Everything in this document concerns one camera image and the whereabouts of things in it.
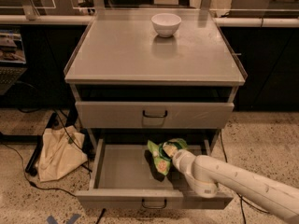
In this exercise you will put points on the white ceramic bowl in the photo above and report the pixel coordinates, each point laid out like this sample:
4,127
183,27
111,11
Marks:
166,24

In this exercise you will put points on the green rice chip bag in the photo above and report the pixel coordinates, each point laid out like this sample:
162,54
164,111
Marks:
161,161

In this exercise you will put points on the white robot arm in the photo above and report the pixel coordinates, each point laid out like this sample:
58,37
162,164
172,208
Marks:
203,173

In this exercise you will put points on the open lower grey drawer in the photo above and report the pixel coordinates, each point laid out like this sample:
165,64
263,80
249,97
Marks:
123,175

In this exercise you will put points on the grey drawer cabinet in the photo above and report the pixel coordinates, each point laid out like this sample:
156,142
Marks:
122,59

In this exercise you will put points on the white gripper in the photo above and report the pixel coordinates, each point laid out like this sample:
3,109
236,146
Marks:
178,156

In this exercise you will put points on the laptop computer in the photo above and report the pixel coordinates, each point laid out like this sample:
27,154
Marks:
12,57

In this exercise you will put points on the beige cloth tote bag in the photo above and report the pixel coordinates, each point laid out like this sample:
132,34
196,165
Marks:
61,153

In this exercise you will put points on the closed upper grey drawer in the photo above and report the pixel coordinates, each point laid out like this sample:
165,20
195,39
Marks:
128,115

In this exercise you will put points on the white horizontal rail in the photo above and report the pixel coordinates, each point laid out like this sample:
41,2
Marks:
84,20

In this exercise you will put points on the black upper drawer handle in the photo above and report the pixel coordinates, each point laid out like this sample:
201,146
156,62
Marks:
155,116

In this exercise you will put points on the black lower drawer handle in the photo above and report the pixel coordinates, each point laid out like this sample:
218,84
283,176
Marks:
154,205

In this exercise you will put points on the black drawer handle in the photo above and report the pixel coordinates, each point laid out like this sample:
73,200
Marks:
155,116
154,205

